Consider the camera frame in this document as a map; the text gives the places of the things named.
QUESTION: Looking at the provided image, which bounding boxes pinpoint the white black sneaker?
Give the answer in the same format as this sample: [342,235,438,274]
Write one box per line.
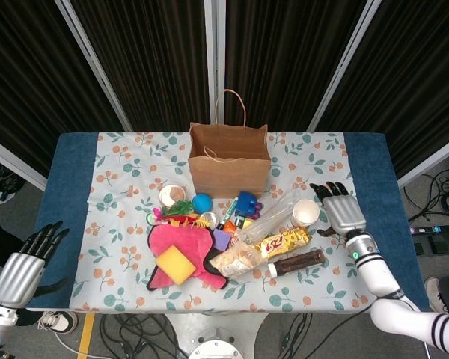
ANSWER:
[37,310,78,334]

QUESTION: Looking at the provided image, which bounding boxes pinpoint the floral print tablecloth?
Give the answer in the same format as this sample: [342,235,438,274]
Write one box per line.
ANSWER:
[70,130,379,313]

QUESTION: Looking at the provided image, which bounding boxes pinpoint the yellow sponge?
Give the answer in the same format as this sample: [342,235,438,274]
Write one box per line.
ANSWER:
[155,245,198,286]

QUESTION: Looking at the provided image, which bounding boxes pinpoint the black floor cable bundle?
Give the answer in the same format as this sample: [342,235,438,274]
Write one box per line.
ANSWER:
[97,313,190,359]
[0,155,23,203]
[276,313,323,359]
[403,149,449,222]

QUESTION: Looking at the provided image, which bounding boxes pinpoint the green white marker pen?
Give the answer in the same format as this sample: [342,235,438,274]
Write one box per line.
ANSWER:
[219,197,239,230]

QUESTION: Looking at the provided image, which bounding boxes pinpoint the blue table cover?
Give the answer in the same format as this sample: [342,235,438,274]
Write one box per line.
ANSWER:
[24,131,431,311]

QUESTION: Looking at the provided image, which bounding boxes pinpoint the grey white sneaker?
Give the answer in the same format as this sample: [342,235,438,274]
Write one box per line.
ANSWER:
[424,277,449,313]

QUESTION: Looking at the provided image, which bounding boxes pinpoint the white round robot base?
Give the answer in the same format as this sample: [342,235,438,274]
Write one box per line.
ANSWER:
[189,328,246,359]

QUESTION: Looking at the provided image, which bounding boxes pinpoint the white partition frame post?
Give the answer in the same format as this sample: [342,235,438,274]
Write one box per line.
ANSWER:
[0,133,48,191]
[307,0,383,132]
[204,0,227,126]
[396,141,449,188]
[55,0,132,132]

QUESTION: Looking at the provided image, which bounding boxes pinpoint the brown drink bottle white cap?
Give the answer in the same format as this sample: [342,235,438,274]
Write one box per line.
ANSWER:
[267,249,326,278]

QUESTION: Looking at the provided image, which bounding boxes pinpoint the blue ball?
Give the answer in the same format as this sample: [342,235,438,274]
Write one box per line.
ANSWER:
[192,193,213,212]

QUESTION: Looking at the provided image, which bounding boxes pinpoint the blue toy block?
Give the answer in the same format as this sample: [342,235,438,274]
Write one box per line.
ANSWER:
[236,191,259,215]

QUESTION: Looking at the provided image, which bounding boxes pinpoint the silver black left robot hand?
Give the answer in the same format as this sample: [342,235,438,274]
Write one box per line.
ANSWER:
[0,220,73,310]

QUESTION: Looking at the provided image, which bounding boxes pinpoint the brown paper bag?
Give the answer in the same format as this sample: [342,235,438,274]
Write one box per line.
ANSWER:
[188,88,272,200]

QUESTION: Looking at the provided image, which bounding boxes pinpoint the white table pedestal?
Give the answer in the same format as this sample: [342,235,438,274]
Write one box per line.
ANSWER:
[163,312,267,359]

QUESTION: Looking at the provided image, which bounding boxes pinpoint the gold biscuit pack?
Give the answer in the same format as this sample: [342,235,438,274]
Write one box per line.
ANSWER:
[254,227,312,260]

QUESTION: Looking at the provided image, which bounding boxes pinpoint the red plastic feather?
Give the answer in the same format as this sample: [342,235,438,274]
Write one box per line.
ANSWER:
[155,213,201,225]

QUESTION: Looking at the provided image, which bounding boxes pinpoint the white floor cable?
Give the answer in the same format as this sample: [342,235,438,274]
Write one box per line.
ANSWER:
[54,332,87,356]

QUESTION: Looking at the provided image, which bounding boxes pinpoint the yellow plastic feather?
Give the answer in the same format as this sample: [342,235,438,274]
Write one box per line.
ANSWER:
[170,216,213,230]

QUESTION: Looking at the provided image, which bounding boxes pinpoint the orange white rice bag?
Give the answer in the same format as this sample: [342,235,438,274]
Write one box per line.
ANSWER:
[209,241,265,277]

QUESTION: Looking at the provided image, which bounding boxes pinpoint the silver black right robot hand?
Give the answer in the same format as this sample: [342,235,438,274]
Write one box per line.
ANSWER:
[309,181,367,239]

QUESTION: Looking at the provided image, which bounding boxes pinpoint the black pleated curtain panel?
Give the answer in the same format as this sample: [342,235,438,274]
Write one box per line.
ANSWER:
[69,0,213,132]
[0,0,124,177]
[224,0,367,132]
[316,0,449,177]

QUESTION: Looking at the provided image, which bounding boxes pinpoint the clear cup brown contents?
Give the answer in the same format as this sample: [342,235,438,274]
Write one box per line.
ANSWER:
[159,183,188,207]

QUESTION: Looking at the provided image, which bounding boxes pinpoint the white paper cup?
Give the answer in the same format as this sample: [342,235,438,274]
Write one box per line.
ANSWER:
[291,199,320,228]

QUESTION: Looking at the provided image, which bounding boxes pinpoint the purple foam block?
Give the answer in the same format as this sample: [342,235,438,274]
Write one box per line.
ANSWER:
[212,228,231,252]

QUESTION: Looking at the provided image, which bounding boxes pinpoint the clear plastic sleeve pack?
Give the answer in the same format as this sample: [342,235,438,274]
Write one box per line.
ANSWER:
[239,189,304,246]

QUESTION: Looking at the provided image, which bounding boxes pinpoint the pink cloth black trim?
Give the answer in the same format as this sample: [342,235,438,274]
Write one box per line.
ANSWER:
[146,224,230,292]

